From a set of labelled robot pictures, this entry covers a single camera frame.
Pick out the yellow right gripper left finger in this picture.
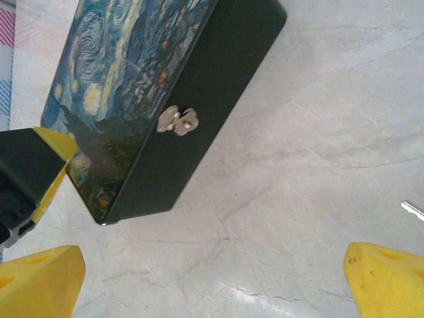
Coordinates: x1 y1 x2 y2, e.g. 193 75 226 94
0 244 87 318

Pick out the black starry night tin box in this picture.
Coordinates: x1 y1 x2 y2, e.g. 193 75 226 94
41 0 288 227

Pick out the silver box latch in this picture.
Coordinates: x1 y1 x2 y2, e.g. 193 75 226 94
156 104 200 137

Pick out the silver key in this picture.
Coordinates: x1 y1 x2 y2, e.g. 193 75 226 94
399 199 424 223

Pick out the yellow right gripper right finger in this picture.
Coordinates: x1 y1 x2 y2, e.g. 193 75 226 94
343 241 424 318

